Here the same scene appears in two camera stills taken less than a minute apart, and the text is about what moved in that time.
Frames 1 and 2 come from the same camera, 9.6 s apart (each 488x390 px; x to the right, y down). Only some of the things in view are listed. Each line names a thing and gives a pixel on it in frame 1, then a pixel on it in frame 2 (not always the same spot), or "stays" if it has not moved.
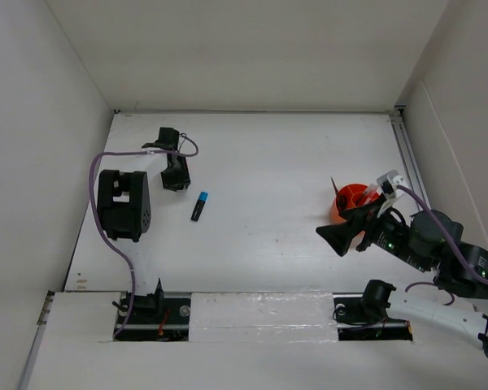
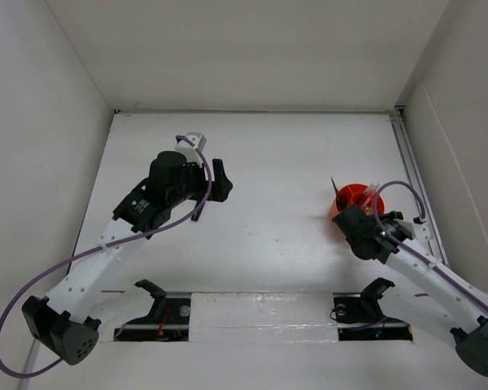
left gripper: x=172 y=184 to x=220 y=185
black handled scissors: x=341 y=198 stays
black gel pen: x=368 y=195 stays
